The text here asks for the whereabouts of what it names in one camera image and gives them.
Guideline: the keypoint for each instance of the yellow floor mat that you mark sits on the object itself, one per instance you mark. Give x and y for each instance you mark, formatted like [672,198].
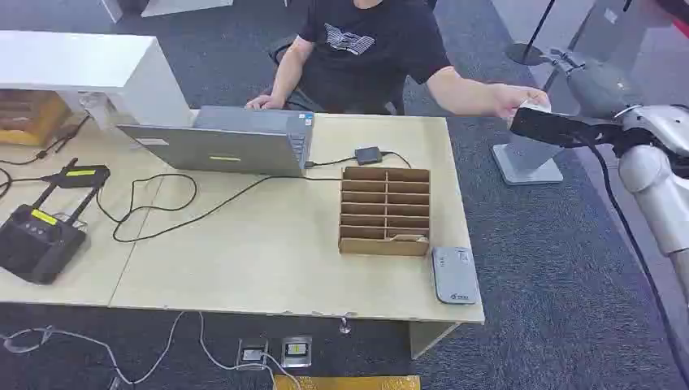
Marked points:
[350,383]

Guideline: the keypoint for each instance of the floor socket with white plug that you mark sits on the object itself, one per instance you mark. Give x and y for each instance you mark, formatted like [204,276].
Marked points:
[252,353]

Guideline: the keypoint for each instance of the red edged dark panel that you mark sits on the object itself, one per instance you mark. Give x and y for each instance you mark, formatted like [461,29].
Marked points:
[679,24]

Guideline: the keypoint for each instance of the pale desk leg panel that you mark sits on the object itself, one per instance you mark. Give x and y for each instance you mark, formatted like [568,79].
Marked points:
[428,336]

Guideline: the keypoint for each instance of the person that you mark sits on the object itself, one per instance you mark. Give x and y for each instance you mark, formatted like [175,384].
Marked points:
[366,64]

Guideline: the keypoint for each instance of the person's right hand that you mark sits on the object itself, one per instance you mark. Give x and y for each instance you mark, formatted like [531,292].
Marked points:
[264,102]

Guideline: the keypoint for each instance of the floor socket with yellow label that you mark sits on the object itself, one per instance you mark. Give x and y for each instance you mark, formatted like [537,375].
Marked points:
[296,351]

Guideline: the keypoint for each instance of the person's left hand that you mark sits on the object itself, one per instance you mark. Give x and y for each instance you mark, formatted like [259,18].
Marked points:
[514,99]

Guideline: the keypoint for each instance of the wooden slotted card box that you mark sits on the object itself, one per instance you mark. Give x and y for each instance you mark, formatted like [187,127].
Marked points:
[383,245]

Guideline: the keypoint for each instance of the black router with antennas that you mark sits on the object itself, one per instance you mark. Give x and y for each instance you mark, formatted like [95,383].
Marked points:
[35,245]

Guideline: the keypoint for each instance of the small black adapter box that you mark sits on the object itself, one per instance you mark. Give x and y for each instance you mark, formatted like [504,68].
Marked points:
[368,155]

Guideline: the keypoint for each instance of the small metal desk bolt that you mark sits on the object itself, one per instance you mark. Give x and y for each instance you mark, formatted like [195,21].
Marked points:
[344,325]

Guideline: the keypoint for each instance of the grey card reader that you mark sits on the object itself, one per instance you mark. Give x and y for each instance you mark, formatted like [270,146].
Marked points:
[455,275]

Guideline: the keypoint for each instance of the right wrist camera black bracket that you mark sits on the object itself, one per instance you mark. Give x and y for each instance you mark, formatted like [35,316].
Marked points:
[554,128]

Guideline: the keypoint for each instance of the yellow wooden crate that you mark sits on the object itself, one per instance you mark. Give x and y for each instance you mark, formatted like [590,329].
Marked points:
[29,116]

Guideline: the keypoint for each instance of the white cabinet base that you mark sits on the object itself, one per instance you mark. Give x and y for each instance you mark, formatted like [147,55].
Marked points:
[172,5]

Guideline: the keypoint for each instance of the black power brick yellow label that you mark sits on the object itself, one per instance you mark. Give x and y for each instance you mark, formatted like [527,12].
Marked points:
[83,175]

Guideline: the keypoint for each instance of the clear glass jar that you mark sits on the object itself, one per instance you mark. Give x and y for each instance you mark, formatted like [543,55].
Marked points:
[96,110]

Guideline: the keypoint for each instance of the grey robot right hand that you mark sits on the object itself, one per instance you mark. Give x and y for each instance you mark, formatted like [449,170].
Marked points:
[597,89]

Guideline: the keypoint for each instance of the grey laptop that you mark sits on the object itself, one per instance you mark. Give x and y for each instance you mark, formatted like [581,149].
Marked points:
[226,153]

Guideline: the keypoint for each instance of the grey kiosk stand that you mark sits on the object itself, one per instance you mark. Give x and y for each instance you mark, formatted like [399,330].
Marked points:
[530,164]

